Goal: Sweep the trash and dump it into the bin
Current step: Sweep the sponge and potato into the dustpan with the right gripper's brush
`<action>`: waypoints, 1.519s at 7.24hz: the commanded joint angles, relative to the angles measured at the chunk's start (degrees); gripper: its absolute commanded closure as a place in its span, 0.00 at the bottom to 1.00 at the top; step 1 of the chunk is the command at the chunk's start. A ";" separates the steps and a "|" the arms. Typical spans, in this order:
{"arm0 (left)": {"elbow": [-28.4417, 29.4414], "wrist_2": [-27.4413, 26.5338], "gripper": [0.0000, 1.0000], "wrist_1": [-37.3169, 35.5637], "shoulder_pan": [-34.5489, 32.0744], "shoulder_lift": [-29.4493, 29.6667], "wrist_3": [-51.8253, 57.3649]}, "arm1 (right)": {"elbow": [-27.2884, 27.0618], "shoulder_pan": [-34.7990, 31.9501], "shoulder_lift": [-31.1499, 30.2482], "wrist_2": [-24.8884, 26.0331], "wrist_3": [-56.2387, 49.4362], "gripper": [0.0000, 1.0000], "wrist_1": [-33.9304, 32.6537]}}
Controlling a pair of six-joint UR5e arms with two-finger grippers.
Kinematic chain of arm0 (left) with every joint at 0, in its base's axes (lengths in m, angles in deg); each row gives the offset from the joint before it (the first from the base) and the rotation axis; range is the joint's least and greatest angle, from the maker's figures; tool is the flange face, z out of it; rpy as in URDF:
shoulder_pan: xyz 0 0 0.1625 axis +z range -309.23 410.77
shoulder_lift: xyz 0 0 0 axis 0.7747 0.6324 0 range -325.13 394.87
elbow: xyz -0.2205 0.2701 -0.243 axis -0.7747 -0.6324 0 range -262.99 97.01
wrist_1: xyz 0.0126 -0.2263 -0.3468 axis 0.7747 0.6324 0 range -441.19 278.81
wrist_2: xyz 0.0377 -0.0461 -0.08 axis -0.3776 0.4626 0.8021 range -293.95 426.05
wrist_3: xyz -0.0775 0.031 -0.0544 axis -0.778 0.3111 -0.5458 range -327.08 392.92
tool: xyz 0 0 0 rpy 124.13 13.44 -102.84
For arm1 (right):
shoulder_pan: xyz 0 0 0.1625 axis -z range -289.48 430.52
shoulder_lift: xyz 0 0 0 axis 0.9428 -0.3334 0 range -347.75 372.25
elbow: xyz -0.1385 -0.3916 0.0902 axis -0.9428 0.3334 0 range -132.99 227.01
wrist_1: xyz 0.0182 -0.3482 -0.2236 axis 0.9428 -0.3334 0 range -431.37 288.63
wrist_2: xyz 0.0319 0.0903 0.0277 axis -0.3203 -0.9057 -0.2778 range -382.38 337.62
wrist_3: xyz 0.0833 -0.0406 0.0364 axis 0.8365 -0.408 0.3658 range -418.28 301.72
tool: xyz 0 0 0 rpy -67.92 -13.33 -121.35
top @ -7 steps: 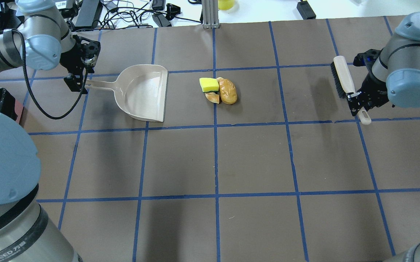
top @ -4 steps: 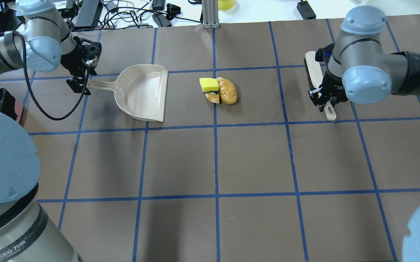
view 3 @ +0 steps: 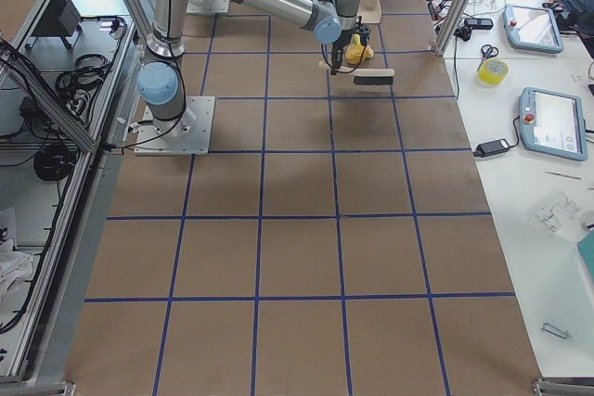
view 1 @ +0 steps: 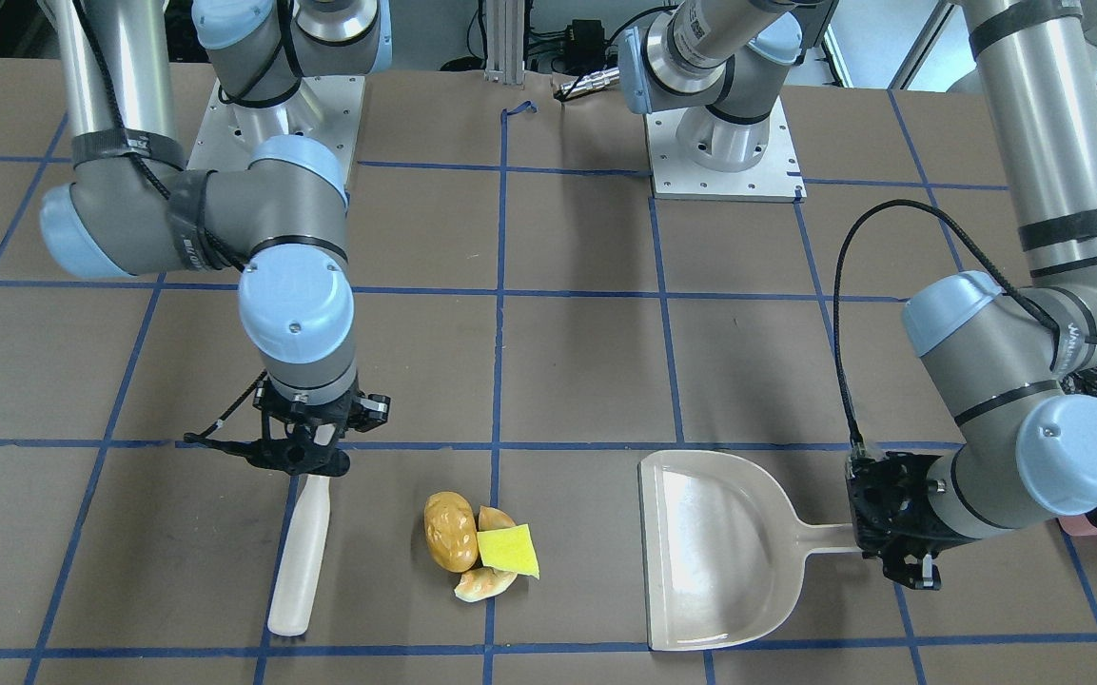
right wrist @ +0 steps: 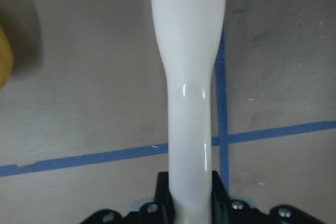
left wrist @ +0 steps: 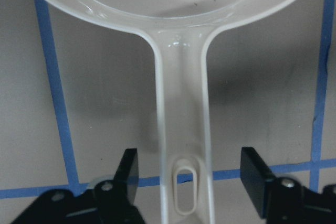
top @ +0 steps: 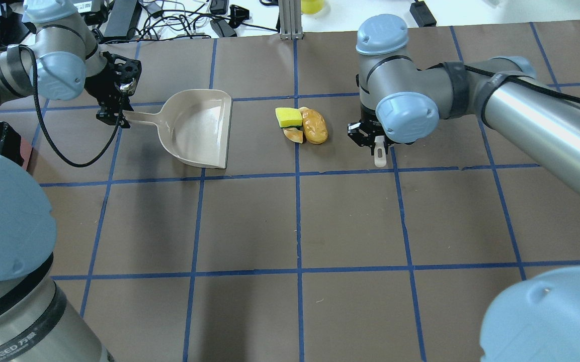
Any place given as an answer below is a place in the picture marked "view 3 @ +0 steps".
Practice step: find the beige hand brush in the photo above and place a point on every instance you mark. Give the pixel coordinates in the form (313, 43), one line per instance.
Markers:
(363, 76)

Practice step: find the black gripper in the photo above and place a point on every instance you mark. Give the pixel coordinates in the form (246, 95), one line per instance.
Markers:
(337, 49)

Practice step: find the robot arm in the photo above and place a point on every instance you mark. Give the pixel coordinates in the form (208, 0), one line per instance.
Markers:
(162, 86)

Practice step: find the beige dustpan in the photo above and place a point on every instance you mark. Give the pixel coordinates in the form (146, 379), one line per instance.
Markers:
(370, 11)

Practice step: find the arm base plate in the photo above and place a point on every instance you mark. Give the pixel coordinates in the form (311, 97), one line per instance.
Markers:
(190, 136)
(207, 7)

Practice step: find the brown potato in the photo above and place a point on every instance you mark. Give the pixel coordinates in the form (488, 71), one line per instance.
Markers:
(356, 53)

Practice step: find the yellow tape roll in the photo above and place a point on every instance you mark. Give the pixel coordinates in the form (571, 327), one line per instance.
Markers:
(492, 71)

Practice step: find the black power adapter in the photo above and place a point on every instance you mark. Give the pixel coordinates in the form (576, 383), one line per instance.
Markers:
(491, 148)

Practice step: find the black scissors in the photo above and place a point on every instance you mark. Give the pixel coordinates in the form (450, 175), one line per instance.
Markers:
(488, 51)

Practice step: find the blue teach pendant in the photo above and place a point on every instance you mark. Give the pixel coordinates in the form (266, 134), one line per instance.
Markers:
(532, 28)
(552, 123)

